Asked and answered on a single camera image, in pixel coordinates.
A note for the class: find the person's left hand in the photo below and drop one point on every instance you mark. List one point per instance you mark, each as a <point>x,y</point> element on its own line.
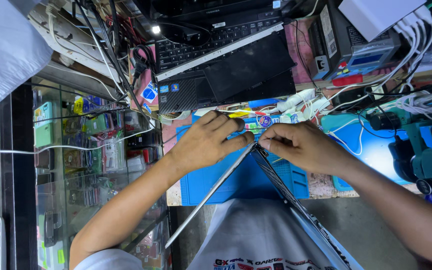
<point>201,146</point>

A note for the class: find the person's right hand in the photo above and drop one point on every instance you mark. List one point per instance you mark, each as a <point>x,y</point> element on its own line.
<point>306,148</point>

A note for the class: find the person's right fingers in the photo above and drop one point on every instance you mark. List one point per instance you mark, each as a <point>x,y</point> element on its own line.
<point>276,137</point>

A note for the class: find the silver laptop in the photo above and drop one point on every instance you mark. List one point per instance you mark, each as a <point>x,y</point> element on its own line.
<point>294,202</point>

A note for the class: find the white glue bottle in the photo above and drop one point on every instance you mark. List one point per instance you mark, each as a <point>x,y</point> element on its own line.
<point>294,101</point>

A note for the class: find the blue silicone repair mat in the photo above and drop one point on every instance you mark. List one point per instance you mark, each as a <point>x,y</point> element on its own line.
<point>238,180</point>

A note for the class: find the black flat laptop cover panel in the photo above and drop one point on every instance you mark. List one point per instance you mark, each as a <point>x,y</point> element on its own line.
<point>249,69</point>

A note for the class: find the light blue work mat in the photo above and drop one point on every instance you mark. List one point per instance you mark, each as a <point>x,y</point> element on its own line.
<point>373,146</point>

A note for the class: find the person's white printed shirt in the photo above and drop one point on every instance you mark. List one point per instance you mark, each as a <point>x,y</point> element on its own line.
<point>253,236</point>

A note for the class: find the white tape roll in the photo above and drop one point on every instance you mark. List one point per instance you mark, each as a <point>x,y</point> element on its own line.
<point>174,116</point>

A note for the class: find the white long bezel strip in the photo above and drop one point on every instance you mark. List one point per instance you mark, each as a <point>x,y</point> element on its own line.
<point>216,52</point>

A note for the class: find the black bench power supply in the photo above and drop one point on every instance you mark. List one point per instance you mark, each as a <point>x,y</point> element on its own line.
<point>339,48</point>

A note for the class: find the black laptop with keyboard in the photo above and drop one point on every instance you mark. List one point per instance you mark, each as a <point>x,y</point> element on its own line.
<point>186,56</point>

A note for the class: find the teal green microscope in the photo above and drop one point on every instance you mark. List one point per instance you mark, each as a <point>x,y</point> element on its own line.
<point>429,157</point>

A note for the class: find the white multi-port charger box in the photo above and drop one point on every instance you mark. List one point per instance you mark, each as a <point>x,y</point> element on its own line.
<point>373,15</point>

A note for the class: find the glass display case of phone accessories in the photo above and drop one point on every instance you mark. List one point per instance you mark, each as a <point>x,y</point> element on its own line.
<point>96,157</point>

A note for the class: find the white power strip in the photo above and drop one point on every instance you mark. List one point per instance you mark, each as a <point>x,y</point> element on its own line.
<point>69,37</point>

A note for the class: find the white cloth bag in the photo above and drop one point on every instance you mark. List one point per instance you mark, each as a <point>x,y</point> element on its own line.
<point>6,48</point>

